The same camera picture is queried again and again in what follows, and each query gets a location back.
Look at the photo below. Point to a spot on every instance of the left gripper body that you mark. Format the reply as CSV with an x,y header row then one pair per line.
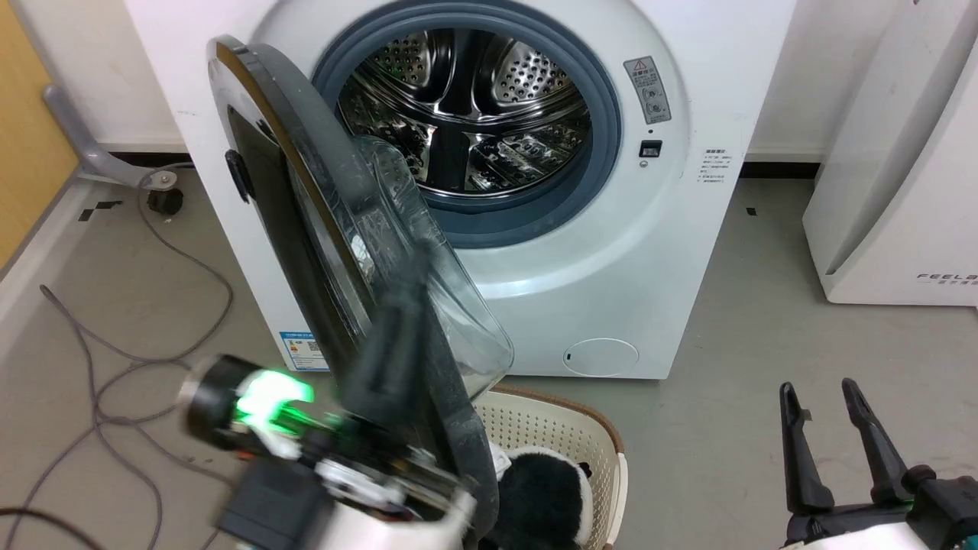
x,y
267,405

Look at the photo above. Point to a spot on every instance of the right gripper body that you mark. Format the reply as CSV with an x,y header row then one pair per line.
x,y
943,512

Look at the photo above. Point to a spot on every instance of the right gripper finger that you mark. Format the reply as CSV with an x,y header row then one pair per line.
x,y
806,466
879,451

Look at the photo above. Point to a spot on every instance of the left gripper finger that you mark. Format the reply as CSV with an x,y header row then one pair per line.
x,y
390,367

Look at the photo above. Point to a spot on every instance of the black washing machine door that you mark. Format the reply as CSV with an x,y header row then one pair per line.
x,y
267,191

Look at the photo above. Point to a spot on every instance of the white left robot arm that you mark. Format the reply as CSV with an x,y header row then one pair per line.
x,y
390,536

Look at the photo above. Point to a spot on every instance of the white front-load washing machine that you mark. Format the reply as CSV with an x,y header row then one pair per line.
x,y
649,252

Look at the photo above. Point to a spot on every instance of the steel washing machine drum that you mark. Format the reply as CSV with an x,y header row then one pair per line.
x,y
466,84

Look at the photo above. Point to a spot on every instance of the grey rubber door gasket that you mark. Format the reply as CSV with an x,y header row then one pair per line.
x,y
605,145

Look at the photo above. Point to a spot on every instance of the black door latch socket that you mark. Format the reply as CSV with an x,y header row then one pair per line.
x,y
650,149

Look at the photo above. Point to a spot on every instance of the blue energy label sticker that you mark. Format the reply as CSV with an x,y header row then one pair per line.
x,y
302,351

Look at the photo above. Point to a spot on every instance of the cream plastic laundry basket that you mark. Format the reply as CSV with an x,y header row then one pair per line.
x,y
550,428

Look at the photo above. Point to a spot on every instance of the black and white panda plush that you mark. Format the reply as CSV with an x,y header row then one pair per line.
x,y
542,496

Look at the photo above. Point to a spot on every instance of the round white filter cover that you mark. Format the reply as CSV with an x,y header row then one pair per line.
x,y
601,357

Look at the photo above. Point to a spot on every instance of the black caster wheel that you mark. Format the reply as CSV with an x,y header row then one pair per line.
x,y
165,201

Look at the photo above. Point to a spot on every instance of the white plastic appliance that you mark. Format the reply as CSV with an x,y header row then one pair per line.
x,y
901,191

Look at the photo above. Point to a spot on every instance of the white text sticker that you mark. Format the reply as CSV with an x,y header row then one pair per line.
x,y
717,166

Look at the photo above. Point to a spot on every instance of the grey metal stand leg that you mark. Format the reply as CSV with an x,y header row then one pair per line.
x,y
84,149

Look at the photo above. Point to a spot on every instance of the orange wooden panel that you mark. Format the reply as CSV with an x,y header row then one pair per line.
x,y
27,137

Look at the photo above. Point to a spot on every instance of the grey warning sticker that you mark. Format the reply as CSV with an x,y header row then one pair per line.
x,y
648,90

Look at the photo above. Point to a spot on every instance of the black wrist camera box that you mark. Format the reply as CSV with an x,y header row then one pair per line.
x,y
271,508

